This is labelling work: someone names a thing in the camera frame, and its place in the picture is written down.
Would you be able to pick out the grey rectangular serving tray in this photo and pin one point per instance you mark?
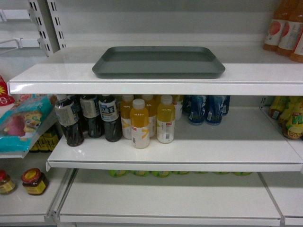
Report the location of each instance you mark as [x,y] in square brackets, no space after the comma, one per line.
[158,62]

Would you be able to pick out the orange juice bottle front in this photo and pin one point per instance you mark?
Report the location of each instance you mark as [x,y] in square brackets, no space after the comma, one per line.
[139,124]

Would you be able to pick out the orange juice bottle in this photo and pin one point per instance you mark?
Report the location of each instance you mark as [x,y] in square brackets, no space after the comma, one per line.
[297,54]
[277,25]
[292,31]
[139,124]
[125,108]
[165,120]

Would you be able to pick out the orange juice bottle back left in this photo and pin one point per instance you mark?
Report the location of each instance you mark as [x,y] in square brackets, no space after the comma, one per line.
[125,108]

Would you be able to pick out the dark tea bottle right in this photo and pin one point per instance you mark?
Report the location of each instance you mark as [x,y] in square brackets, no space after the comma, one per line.
[110,117]

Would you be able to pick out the dark tea bottle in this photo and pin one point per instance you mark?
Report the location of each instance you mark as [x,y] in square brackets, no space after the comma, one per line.
[69,120]
[91,112]
[110,117]

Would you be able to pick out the blue drink bottle left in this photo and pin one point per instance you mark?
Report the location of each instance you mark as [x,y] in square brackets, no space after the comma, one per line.
[197,109]

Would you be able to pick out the blue drink bottle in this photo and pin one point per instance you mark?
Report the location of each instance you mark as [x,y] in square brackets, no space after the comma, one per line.
[214,109]
[197,109]

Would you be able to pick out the blue drink bottle right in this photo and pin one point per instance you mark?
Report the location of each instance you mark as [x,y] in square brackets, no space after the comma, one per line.
[214,109]

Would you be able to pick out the dark tea bottle middle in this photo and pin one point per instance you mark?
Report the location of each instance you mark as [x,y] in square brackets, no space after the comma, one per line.
[91,112]

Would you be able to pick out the dark tea bottle left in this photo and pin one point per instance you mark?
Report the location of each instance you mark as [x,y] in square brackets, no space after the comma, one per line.
[69,120]

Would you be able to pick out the white middle shelf board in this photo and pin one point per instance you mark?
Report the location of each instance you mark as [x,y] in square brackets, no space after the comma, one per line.
[245,141]

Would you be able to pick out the white shelf board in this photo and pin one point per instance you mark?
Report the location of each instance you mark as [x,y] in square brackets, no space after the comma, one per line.
[245,141]
[249,71]
[206,199]

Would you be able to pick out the white lower shelf board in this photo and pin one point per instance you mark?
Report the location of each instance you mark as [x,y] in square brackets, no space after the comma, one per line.
[206,199]

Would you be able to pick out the white upper shelf board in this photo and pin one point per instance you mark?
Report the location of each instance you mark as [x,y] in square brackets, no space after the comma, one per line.
[249,71]

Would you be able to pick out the teal snack bag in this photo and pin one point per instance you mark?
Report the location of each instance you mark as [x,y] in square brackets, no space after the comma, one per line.
[19,124]

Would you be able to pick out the red lid sauce jar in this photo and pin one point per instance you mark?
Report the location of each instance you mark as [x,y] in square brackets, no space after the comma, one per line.
[34,181]

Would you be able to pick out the yellow lemon tea bottle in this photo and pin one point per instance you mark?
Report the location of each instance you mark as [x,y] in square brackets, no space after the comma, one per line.
[293,128]

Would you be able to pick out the red snack packet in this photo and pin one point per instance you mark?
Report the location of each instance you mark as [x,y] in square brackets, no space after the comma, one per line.
[5,98]

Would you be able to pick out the white slotted shelf upright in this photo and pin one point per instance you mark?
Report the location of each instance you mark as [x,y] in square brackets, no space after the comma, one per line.
[44,14]

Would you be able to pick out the orange juice bottle top right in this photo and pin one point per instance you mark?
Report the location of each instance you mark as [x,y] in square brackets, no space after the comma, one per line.
[297,54]

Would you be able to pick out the red lid jar far left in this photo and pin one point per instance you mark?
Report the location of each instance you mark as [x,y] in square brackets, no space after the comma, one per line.
[7,185]

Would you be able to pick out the orange juice bottle top left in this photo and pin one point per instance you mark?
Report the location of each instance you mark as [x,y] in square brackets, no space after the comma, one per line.
[277,25]

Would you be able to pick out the orange juice bottle top middle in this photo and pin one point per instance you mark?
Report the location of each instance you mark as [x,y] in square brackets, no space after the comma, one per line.
[292,31]

